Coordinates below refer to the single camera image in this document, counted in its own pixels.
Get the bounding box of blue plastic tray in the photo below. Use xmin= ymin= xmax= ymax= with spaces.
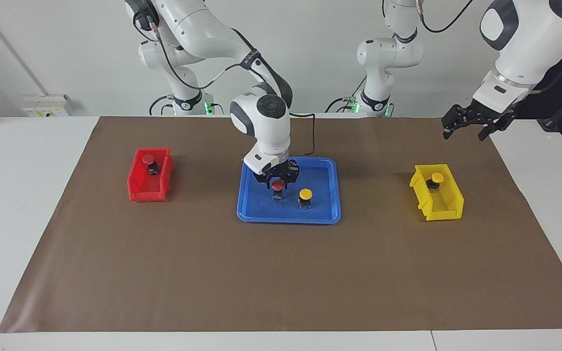
xmin=236 ymin=157 xmax=342 ymax=225

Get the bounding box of yellow plastic bin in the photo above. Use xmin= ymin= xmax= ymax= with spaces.
xmin=409 ymin=164 xmax=464 ymax=222

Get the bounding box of brown table mat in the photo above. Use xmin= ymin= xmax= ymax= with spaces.
xmin=0 ymin=116 xmax=562 ymax=333

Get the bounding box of red plastic bin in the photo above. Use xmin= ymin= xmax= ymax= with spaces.
xmin=127 ymin=148 xmax=175 ymax=202

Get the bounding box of black base cable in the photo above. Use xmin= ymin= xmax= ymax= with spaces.
xmin=149 ymin=95 xmax=177 ymax=117
xmin=324 ymin=76 xmax=367 ymax=114

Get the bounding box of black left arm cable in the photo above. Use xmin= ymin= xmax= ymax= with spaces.
xmin=420 ymin=0 xmax=475 ymax=34

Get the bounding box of white wall power outlet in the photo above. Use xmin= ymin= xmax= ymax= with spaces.
xmin=22 ymin=95 xmax=72 ymax=118

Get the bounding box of white wall conduit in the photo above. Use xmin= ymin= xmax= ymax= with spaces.
xmin=0 ymin=0 xmax=48 ymax=96

